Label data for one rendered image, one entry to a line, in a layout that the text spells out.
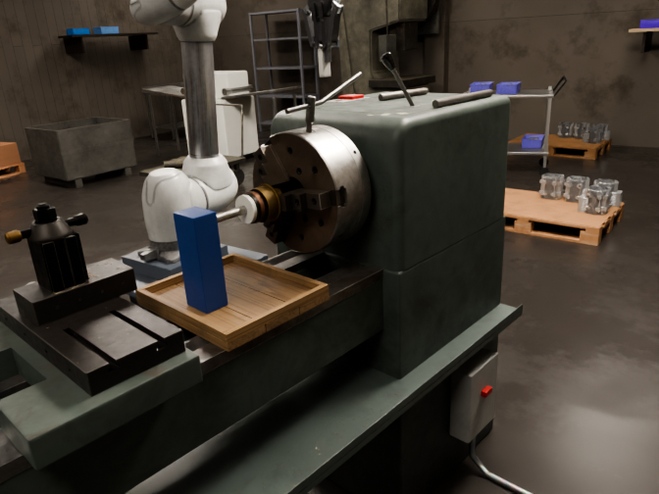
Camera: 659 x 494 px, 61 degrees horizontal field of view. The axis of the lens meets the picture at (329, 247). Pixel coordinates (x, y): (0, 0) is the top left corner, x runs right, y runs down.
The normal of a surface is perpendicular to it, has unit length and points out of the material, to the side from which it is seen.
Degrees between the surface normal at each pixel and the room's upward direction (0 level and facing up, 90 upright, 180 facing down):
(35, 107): 90
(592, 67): 90
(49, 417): 0
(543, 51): 90
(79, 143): 90
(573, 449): 0
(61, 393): 0
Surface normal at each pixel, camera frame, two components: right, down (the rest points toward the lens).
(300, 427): -0.05, -0.94
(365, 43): -0.67, 0.29
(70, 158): 0.79, 0.18
